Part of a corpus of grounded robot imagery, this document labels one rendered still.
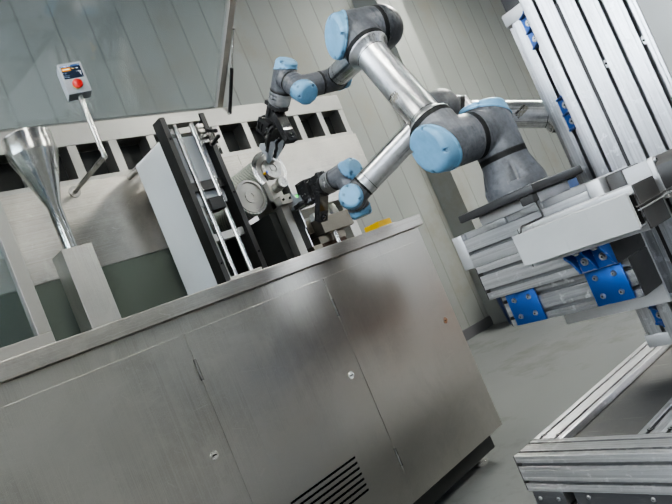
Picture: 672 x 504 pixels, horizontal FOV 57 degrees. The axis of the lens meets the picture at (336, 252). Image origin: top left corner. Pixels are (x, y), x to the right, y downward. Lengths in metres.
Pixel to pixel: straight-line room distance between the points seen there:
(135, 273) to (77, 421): 0.88
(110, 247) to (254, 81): 2.50
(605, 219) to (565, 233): 0.09
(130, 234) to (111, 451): 0.99
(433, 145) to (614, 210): 0.42
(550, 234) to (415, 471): 0.94
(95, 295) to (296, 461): 0.73
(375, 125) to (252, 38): 1.14
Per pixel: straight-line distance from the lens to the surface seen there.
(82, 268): 1.88
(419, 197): 4.97
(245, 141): 2.71
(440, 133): 1.41
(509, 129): 1.53
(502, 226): 1.52
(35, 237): 2.17
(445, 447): 2.09
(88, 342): 1.46
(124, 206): 2.30
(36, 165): 1.96
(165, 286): 2.26
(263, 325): 1.69
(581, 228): 1.28
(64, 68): 2.09
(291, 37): 4.89
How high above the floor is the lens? 0.78
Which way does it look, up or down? 3 degrees up
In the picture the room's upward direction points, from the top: 23 degrees counter-clockwise
